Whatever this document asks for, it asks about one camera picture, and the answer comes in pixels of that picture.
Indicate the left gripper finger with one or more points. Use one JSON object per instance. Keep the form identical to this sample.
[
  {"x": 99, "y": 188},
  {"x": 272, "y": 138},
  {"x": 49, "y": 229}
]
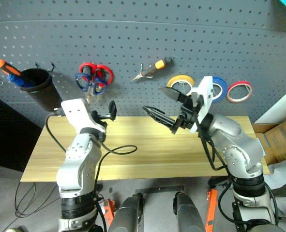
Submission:
[{"x": 112, "y": 110}]

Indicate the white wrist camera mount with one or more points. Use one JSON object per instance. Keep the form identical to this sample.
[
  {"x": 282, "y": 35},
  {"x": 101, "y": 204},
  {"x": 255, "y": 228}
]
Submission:
[
  {"x": 205, "y": 96},
  {"x": 77, "y": 113}
]

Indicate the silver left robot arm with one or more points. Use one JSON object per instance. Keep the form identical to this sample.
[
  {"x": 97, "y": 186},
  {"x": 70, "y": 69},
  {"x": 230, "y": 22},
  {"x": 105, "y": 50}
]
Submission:
[{"x": 77, "y": 164}]

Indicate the grey pegboard wall panel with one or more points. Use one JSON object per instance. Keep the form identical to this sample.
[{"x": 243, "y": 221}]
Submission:
[{"x": 133, "y": 36}]

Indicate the yellow tape roll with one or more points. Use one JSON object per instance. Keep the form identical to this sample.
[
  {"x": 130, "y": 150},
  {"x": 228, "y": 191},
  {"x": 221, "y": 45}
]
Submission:
[{"x": 174, "y": 79}]

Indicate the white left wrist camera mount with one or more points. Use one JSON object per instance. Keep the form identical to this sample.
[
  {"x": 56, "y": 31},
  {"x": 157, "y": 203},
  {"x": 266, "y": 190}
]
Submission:
[{"x": 77, "y": 113}]

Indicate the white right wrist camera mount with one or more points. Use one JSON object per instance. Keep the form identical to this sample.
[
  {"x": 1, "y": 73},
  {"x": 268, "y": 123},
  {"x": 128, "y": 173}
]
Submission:
[{"x": 205, "y": 96}]

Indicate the orange black screwdriver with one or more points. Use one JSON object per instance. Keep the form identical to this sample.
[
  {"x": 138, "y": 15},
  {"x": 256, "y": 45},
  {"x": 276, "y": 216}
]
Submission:
[{"x": 6, "y": 66}]

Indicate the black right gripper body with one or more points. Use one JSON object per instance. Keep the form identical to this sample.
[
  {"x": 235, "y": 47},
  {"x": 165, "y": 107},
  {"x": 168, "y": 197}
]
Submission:
[{"x": 188, "y": 116}]

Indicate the black cup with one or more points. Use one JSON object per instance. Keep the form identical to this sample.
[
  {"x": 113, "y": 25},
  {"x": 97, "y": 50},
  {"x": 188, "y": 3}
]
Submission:
[{"x": 46, "y": 96}]

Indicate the brown cardboard box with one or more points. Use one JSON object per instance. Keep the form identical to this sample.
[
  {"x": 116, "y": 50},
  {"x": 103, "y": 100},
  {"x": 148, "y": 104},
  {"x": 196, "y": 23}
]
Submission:
[{"x": 273, "y": 145}]

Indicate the black table foot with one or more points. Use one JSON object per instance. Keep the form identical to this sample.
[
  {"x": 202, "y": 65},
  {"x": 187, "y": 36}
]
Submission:
[{"x": 217, "y": 181}]

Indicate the small orange bracket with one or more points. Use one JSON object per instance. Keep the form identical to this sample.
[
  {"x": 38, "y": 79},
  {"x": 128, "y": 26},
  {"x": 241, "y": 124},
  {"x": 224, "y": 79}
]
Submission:
[{"x": 108, "y": 212}]

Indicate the black metal bar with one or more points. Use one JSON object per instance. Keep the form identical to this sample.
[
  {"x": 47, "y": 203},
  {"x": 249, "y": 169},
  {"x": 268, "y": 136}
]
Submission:
[{"x": 159, "y": 189}]

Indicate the orange black needle-nose pliers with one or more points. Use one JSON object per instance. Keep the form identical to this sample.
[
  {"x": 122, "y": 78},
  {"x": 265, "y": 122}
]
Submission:
[{"x": 155, "y": 66}]

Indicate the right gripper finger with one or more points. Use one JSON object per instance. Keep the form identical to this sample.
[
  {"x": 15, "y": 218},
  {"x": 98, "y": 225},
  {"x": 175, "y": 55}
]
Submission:
[
  {"x": 162, "y": 117},
  {"x": 175, "y": 95}
]

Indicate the red tape roll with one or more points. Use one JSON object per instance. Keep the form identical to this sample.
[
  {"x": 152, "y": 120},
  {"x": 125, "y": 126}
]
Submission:
[{"x": 230, "y": 95}]

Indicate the small black cup hook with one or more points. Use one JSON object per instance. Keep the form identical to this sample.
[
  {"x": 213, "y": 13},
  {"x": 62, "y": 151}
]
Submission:
[
  {"x": 37, "y": 64},
  {"x": 53, "y": 67}
]

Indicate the long orange bracket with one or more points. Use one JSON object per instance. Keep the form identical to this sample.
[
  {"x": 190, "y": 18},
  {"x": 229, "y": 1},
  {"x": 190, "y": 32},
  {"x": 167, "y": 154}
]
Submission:
[{"x": 211, "y": 210}]

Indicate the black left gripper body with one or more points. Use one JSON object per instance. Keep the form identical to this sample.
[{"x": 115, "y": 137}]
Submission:
[{"x": 99, "y": 118}]

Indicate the blue tape roll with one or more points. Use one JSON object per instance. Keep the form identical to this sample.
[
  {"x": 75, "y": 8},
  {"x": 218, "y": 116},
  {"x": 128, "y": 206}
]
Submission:
[{"x": 223, "y": 88}]

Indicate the dark grey rounded shape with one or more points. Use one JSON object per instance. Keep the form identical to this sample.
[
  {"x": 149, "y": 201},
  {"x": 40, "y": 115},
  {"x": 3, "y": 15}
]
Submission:
[
  {"x": 188, "y": 215},
  {"x": 125, "y": 215}
]

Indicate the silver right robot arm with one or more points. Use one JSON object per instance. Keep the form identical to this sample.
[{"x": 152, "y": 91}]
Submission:
[{"x": 237, "y": 145}]

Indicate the grey cloth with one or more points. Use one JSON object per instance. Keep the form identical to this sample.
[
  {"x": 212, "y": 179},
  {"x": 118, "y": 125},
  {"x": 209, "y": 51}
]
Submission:
[{"x": 285, "y": 174}]

